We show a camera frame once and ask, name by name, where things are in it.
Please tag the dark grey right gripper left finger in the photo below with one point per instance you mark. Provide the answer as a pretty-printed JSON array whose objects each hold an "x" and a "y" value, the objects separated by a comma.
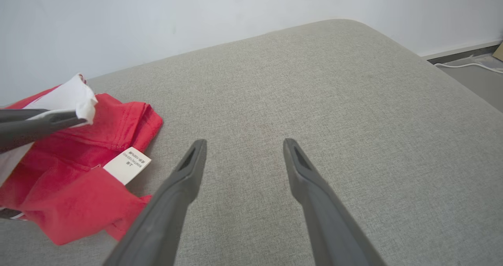
[{"x": 165, "y": 211}]

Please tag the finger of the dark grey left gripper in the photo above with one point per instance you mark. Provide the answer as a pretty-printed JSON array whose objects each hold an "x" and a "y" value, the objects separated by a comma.
[
  {"x": 15, "y": 115},
  {"x": 35, "y": 128}
]

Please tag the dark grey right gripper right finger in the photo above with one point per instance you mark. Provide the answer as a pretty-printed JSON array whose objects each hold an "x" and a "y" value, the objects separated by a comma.
[{"x": 330, "y": 226}]

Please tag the red jersey with number print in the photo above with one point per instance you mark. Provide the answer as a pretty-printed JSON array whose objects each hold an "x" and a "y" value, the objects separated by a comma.
[{"x": 78, "y": 203}]

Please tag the grey fabric sofa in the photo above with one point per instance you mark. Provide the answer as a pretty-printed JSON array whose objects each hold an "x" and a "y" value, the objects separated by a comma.
[{"x": 353, "y": 120}]

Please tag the white baseboard strip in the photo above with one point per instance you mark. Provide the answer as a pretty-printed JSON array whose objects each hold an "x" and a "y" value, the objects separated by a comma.
[{"x": 452, "y": 50}]

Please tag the brown cardboard piece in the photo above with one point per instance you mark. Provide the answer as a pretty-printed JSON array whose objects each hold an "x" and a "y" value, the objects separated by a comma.
[{"x": 499, "y": 52}]

